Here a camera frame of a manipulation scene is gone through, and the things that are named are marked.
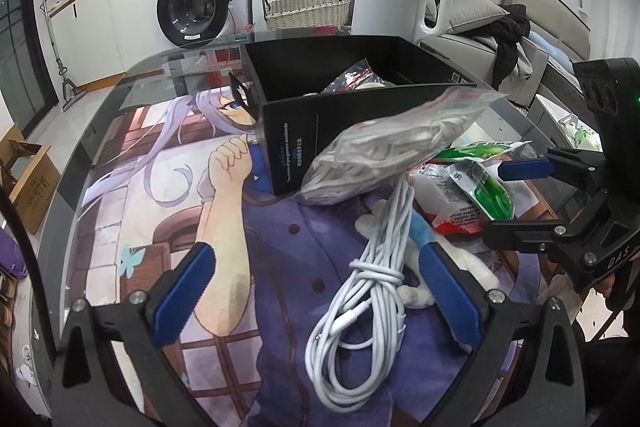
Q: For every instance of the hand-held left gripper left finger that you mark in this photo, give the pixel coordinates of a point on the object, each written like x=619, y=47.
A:
x=184, y=293

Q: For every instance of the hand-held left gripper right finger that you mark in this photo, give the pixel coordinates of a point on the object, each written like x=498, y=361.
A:
x=450, y=302

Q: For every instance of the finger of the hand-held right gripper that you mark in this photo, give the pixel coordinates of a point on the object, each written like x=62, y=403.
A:
x=520, y=233
x=525, y=169

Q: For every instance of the green and white packet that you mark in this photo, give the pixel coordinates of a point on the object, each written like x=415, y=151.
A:
x=490, y=194

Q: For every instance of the white plush rabbit blue ear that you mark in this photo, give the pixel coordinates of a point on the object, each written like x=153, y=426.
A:
x=477, y=264

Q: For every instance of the green plastic packet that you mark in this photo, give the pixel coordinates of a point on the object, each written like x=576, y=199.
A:
x=480, y=149

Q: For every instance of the red and white packet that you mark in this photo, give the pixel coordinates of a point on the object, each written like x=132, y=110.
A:
x=440, y=197

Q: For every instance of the clear plastic bag grey contents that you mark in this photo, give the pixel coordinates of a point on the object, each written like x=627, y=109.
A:
x=380, y=147

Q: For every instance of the black cardboard box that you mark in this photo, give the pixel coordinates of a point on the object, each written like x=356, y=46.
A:
x=320, y=117

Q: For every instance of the printed cartoon table mat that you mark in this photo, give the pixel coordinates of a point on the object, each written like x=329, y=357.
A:
x=280, y=257

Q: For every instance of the black jacket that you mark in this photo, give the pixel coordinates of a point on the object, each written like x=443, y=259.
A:
x=510, y=37

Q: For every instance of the grey sofa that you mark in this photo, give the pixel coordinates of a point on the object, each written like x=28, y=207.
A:
x=470, y=47

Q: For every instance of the grey pillow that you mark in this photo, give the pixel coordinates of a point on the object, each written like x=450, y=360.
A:
x=475, y=12

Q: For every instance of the purple cloth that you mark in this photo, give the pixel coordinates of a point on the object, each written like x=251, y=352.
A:
x=11, y=252

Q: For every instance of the brown cardboard box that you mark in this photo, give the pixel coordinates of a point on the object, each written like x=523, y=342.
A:
x=32, y=182

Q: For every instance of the clear packet red print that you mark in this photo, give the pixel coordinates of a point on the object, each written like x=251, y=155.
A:
x=352, y=77

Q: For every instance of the floor mop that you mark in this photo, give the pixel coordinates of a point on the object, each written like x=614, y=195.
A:
x=60, y=67

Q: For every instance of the white wicker basket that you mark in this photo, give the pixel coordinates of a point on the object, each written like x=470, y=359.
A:
x=307, y=9

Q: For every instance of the white counter cabinet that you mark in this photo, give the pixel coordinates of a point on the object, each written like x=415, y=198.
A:
x=95, y=32

